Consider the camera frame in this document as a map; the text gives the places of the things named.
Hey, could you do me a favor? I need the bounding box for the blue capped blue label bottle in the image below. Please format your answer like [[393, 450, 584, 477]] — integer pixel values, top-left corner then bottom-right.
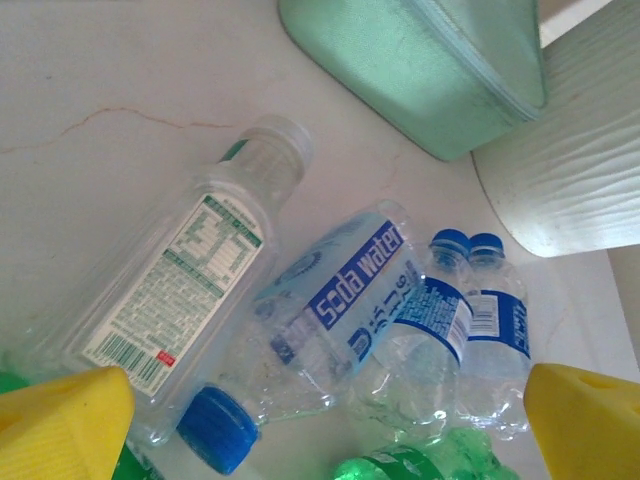
[[457, 232, 532, 441], [349, 228, 474, 436]]

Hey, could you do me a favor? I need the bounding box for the long green soda bottle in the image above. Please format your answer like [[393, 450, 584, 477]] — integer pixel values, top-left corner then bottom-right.
[[332, 427, 521, 480]]

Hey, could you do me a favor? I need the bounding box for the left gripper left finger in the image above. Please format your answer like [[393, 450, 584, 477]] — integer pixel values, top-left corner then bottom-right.
[[0, 366, 136, 480]]

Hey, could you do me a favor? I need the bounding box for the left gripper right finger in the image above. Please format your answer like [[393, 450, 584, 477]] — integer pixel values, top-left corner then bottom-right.
[[522, 363, 640, 480]]

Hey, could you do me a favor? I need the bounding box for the white ribbed waste bin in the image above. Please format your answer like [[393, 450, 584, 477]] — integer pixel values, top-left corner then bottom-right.
[[470, 22, 640, 260]]

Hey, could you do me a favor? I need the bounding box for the green plastic lidded box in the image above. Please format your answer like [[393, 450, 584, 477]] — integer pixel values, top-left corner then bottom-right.
[[277, 0, 550, 162]]

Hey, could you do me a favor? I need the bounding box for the clear bottle green white label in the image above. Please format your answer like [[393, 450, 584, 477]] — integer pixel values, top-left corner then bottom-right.
[[22, 114, 316, 446]]

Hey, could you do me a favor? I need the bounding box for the soda water bottle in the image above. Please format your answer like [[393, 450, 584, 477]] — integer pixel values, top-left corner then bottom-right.
[[177, 199, 426, 476]]

